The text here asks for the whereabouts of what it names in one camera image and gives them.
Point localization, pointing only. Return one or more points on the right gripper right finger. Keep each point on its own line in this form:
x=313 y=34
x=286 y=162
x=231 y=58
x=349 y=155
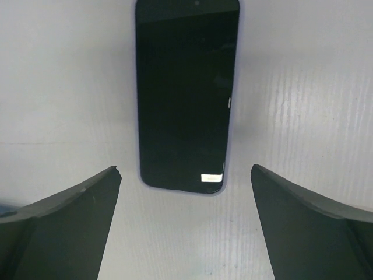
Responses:
x=310 y=236

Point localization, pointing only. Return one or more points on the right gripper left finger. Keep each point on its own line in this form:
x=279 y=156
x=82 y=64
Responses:
x=62 y=236

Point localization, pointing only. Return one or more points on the phone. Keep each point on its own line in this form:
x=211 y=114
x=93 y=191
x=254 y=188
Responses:
x=185 y=64

